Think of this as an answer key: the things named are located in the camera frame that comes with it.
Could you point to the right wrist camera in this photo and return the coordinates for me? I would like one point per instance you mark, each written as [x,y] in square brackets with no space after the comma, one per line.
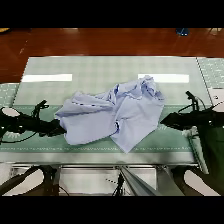
[192,99]

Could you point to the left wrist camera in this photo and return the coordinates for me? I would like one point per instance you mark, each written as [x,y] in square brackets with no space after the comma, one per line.
[40,106]

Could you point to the light blue shirt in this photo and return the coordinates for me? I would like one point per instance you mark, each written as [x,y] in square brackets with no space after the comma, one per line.
[116,113]

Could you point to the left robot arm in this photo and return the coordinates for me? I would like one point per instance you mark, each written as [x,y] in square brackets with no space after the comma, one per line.
[20,122]

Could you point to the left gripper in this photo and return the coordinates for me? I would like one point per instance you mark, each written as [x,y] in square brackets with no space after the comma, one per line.
[53,128]

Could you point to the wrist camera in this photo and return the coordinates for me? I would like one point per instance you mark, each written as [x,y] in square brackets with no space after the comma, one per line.
[192,99]
[40,106]

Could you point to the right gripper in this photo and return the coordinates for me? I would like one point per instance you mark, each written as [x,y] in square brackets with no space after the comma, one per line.
[170,121]

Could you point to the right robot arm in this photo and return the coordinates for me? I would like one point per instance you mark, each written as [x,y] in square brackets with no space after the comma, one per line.
[206,118]

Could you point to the silver frame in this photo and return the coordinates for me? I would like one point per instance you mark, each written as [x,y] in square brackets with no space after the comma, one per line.
[140,180]

